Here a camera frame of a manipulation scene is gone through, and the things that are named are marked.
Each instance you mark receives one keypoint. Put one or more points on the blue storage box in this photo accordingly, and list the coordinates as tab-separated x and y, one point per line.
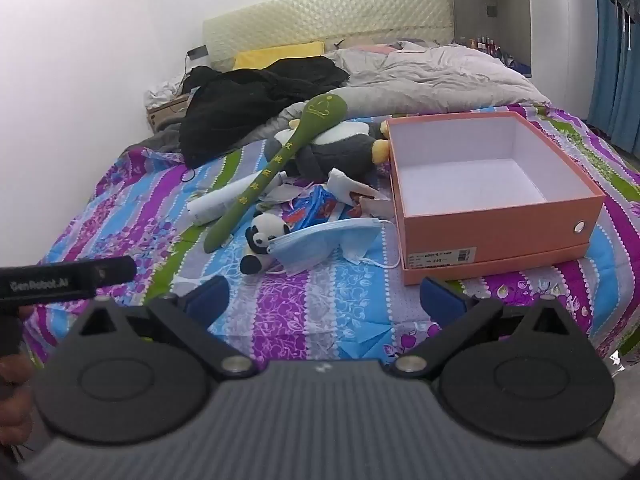
520	67

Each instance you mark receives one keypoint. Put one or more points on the grey penguin plush toy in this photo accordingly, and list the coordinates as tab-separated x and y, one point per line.
340	155

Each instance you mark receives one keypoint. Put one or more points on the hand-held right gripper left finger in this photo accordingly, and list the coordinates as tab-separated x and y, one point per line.
216	294

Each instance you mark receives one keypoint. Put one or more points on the grey duvet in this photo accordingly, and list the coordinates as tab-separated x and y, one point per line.
425	80

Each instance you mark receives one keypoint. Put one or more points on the dark wall switch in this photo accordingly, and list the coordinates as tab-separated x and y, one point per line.
492	11

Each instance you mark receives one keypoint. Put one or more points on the blue face mask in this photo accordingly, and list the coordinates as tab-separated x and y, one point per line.
325	240

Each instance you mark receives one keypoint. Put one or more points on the blue and red snack packet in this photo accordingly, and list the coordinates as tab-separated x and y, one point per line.
315	205

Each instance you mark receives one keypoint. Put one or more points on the yellow pillow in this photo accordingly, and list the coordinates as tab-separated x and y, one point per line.
280	55

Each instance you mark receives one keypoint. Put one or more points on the orange shoe box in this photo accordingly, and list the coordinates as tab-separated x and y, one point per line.
500	230

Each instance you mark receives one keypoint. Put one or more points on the panda plush toy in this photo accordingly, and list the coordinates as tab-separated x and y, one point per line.
262	232

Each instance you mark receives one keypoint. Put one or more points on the blue curtain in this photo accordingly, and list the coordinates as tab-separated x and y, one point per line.
615	100

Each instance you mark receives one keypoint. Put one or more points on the wall socket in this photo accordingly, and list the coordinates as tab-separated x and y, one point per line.
197	52

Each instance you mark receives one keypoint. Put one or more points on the cream quilted headboard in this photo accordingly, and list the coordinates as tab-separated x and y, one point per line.
325	15

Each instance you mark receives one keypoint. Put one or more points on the white bottle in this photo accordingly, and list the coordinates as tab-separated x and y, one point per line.
215	202

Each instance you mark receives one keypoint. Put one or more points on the black garment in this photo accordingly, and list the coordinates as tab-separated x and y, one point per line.
240	100

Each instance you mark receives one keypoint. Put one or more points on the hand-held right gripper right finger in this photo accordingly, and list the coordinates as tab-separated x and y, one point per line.
440	300

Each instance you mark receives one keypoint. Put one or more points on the row of small bottles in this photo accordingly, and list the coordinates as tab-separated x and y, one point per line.
480	45

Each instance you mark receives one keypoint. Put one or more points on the striped floral bed sheet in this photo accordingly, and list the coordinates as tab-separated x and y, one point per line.
300	305

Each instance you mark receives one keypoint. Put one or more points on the white plastic wrapper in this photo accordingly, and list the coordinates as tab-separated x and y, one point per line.
345	182

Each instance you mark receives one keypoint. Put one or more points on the cardboard box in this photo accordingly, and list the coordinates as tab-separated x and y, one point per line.
162	115

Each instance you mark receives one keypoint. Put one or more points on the green plush stick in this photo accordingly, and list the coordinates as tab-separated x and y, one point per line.
320	110

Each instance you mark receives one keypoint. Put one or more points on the white cloth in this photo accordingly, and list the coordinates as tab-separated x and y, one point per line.
162	87

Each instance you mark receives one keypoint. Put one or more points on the dark grey cloth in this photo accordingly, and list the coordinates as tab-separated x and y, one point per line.
155	140

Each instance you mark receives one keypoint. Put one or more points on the person's left hand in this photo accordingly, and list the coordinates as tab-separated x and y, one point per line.
15	395

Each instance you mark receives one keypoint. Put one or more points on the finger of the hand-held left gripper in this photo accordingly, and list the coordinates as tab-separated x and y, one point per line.
116	269

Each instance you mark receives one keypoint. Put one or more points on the torn white paper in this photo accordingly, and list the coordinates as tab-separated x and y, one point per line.
280	192

